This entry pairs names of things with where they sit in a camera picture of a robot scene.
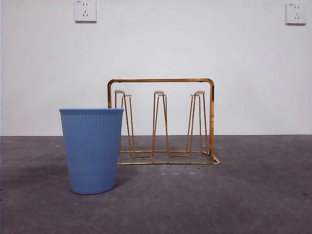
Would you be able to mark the white wall socket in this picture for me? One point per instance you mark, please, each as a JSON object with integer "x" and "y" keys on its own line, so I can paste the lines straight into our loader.
{"x": 296, "y": 14}
{"x": 85, "y": 12}

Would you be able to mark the blue ribbed plastic cup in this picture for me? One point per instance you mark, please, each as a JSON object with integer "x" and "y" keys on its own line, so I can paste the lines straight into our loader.
{"x": 92, "y": 151}

